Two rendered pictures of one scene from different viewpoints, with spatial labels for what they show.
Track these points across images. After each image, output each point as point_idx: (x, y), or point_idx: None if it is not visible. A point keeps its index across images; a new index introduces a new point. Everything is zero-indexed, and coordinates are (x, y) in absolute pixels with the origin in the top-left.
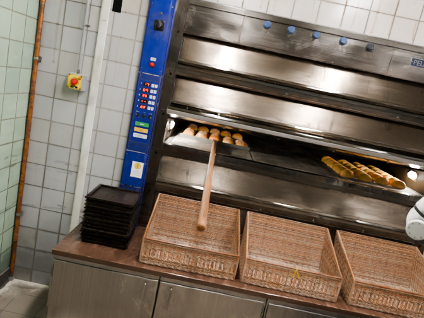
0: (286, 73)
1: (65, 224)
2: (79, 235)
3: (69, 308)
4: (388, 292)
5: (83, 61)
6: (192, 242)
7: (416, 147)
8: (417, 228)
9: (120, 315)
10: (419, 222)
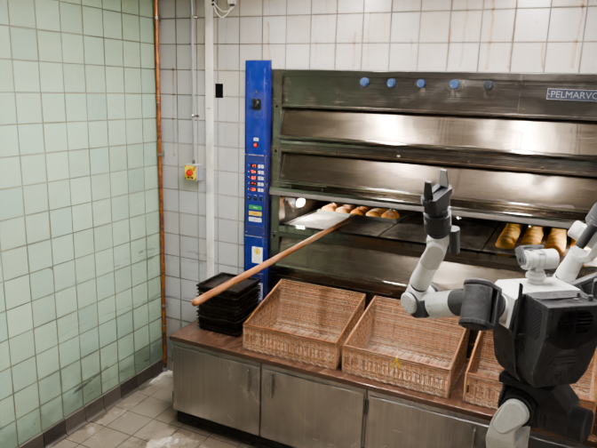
0: (393, 132)
1: None
2: None
3: (189, 393)
4: None
5: (198, 150)
6: (316, 332)
7: (574, 203)
8: (407, 301)
9: (233, 403)
10: (407, 295)
